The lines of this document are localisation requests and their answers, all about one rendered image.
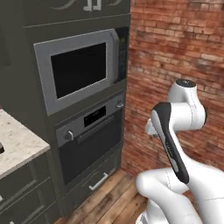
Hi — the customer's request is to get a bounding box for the silver microwave oven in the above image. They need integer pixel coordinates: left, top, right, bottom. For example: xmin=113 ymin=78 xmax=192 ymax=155
xmin=32 ymin=25 xmax=130 ymax=117

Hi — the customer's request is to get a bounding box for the silver built-in oven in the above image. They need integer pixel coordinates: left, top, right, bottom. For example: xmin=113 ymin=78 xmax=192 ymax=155
xmin=54 ymin=91 xmax=127 ymax=188

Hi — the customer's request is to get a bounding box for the white drawer handle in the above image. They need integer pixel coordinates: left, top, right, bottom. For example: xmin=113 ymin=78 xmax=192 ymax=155
xmin=87 ymin=171 xmax=109 ymax=192

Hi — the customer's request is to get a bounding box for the silver microwave door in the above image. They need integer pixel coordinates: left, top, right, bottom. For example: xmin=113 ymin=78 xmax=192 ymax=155
xmin=32 ymin=28 xmax=121 ymax=117

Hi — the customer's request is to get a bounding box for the dark grey drawer front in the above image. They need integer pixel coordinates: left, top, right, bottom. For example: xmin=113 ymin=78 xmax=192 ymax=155
xmin=0 ymin=178 xmax=58 ymax=224
xmin=61 ymin=150 xmax=123 ymax=216
xmin=0 ymin=153 xmax=51 ymax=214

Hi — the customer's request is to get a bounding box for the silver microwave door handle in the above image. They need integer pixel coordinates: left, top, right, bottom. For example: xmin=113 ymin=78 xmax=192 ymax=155
xmin=109 ymin=28 xmax=121 ymax=86

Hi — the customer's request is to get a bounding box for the dark grey base cabinet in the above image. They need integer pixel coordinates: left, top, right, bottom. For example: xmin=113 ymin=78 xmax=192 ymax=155
xmin=0 ymin=150 xmax=64 ymax=224

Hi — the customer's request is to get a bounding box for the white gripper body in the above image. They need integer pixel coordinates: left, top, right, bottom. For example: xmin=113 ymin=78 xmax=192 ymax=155
xmin=145 ymin=117 xmax=160 ymax=138

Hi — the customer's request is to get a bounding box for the dark grey tall cabinet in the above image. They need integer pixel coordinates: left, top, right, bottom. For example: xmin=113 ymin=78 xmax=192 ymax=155
xmin=0 ymin=0 xmax=131 ymax=218

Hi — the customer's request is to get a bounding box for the silver oven door handle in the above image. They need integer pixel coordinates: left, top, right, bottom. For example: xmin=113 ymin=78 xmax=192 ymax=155
xmin=76 ymin=115 xmax=116 ymax=144

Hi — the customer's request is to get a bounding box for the dark oven door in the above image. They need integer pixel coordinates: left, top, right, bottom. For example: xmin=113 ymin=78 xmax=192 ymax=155
xmin=58 ymin=108 xmax=125 ymax=187

